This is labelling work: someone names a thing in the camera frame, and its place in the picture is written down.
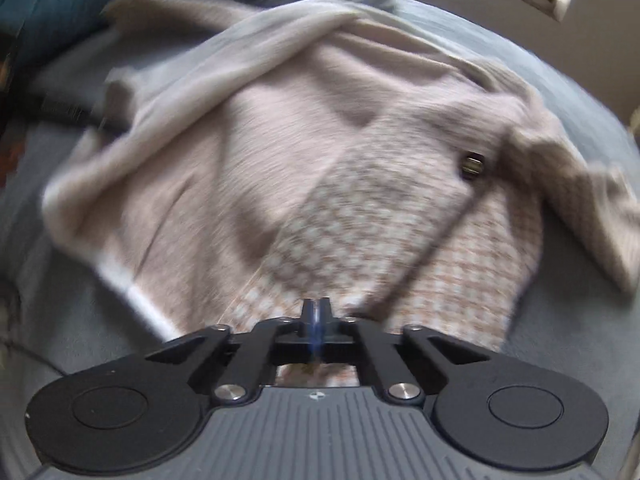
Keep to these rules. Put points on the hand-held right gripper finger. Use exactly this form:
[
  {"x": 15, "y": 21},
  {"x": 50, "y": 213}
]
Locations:
[
  {"x": 322, "y": 325},
  {"x": 311, "y": 325}
]

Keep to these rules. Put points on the grey fleece bed blanket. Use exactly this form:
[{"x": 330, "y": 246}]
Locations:
[{"x": 575, "y": 335}]

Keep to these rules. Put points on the houndstooth knit cardigan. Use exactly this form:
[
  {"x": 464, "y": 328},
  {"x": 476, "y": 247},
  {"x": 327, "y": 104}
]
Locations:
[{"x": 300, "y": 160}]

